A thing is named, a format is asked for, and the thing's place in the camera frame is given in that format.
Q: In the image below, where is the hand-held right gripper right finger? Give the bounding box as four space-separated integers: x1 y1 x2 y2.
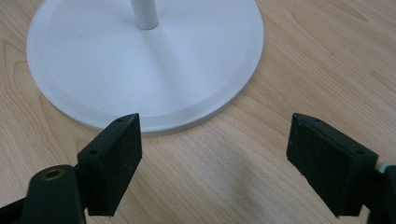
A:
286 112 379 217

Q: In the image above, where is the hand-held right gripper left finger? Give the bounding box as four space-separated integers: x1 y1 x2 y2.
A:
77 113 143 217

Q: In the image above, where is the white round lamp base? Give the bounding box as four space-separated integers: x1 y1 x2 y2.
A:
26 0 265 136

